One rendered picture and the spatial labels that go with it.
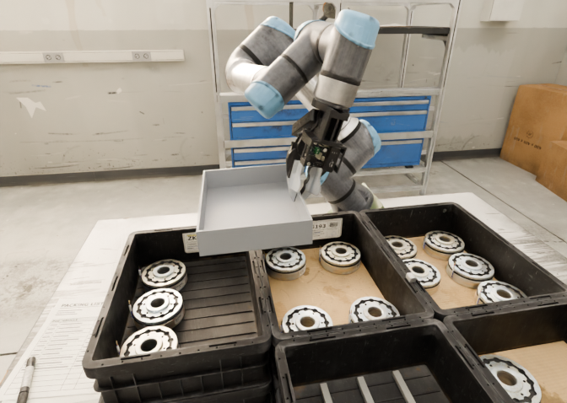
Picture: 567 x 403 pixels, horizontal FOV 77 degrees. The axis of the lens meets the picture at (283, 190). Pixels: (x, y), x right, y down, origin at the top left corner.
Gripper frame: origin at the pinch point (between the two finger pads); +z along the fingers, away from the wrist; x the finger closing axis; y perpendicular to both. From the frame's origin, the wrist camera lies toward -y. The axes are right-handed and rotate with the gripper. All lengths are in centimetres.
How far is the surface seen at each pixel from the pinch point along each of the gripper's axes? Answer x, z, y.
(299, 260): 8.5, 20.4, -5.9
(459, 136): 261, 9, -257
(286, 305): 3.6, 24.7, 5.7
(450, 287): 41.8, 13.4, 8.3
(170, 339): -20.6, 28.8, 12.5
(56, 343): -45, 52, -7
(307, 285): 9.8, 22.9, 0.3
